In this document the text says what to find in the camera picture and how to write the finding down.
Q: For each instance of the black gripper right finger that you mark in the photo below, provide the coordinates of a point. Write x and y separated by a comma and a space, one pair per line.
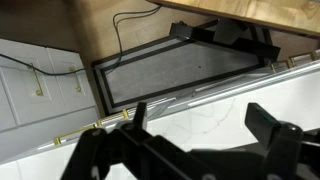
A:
261, 124

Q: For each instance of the gold drawer handle right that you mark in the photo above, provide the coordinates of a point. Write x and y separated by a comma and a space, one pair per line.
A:
295, 61

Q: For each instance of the grey black-bordered floor mat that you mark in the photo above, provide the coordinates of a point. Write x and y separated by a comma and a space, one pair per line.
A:
165, 68

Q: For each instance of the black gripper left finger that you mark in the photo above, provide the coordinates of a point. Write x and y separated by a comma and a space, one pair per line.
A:
140, 117

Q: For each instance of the wooden table top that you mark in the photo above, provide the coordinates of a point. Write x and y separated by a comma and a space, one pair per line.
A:
298, 16

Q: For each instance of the gold drawer handle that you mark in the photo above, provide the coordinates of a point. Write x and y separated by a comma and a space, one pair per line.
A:
99, 123
295, 61

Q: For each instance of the white cabinet doors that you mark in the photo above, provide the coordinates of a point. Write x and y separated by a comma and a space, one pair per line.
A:
44, 93

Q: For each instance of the black metal stand frame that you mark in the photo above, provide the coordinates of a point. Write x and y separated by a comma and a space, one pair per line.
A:
228, 34

